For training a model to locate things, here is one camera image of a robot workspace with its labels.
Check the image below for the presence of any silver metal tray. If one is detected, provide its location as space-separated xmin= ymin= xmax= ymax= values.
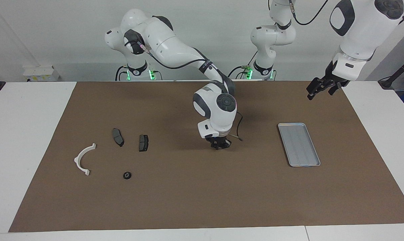
xmin=278 ymin=123 xmax=321 ymax=167

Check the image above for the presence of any brown table mat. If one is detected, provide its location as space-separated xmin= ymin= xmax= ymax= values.
xmin=8 ymin=80 xmax=404 ymax=233

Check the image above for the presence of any curved grey brake pad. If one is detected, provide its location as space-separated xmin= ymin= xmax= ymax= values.
xmin=112 ymin=128 xmax=124 ymax=147

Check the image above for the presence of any white power strip box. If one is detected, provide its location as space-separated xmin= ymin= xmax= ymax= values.
xmin=23 ymin=65 xmax=60 ymax=82

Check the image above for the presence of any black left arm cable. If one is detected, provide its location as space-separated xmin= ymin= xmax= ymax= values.
xmin=289 ymin=0 xmax=330 ymax=26

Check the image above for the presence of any white semicircular plastic bracket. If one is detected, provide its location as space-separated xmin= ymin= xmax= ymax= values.
xmin=74 ymin=143 xmax=97 ymax=176

